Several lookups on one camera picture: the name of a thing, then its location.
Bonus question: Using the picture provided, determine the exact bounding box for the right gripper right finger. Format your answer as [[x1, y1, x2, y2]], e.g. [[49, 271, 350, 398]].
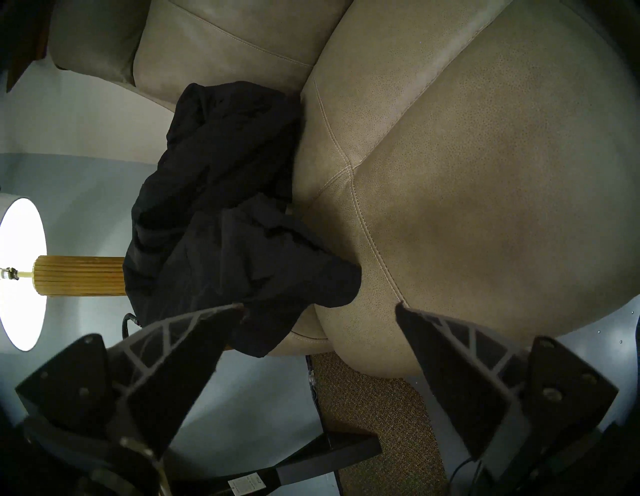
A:
[[395, 301, 532, 461]]

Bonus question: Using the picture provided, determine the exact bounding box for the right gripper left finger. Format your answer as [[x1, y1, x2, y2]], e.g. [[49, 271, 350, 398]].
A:
[[106, 302, 247, 457]]

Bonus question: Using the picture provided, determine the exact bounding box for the black jacket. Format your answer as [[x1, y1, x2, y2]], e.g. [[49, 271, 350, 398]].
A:
[[122, 81, 363, 359]]

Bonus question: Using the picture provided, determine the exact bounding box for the beige leather three-seat sofa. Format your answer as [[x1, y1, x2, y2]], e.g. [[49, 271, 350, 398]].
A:
[[50, 0, 640, 378]]

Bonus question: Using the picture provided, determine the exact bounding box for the black bar with white label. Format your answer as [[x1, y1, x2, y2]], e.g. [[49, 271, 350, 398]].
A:
[[167, 431, 383, 496]]

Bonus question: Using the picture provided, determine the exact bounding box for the wooden table lamp white shade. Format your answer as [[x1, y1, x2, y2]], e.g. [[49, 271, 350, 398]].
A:
[[0, 194, 128, 352]]

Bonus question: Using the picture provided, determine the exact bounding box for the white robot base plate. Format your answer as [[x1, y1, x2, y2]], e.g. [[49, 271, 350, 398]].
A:
[[555, 295, 640, 351]]

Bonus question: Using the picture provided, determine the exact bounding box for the wooden wall shelf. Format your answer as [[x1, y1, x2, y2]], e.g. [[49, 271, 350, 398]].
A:
[[6, 0, 51, 93]]

